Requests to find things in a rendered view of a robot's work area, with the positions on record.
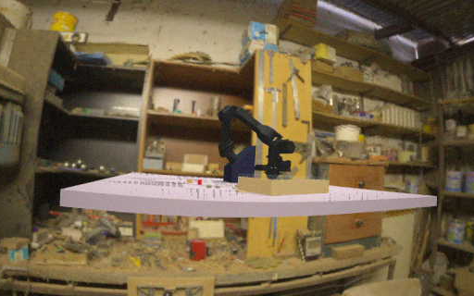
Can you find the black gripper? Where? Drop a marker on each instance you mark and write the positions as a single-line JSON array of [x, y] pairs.
[[268, 168]]

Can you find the cream u-shaped wall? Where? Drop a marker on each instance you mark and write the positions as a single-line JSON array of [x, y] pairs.
[[282, 185]]

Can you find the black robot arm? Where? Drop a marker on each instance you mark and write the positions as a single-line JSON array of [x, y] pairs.
[[264, 133]]

